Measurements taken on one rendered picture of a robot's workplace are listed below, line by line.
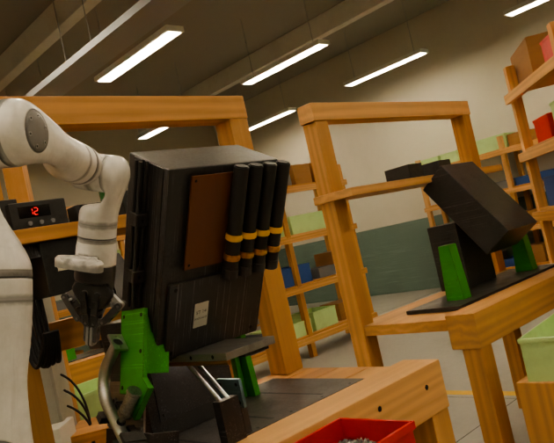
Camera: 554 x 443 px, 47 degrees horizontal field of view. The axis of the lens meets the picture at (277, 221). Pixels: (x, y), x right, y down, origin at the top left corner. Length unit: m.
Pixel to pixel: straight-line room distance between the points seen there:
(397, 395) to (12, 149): 1.34
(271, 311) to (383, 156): 9.68
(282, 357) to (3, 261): 1.66
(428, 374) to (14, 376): 1.40
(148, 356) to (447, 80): 9.92
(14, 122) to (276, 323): 1.66
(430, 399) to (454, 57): 9.45
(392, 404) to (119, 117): 1.22
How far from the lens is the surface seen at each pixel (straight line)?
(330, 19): 10.04
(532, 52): 4.97
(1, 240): 0.90
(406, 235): 11.83
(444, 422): 2.11
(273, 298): 2.40
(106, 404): 1.73
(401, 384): 1.94
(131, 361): 1.69
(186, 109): 2.33
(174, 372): 1.88
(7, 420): 0.89
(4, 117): 0.90
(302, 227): 7.73
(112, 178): 1.18
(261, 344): 1.63
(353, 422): 1.57
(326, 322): 7.86
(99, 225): 1.20
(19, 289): 0.89
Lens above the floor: 1.35
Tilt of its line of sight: 2 degrees up
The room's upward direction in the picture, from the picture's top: 13 degrees counter-clockwise
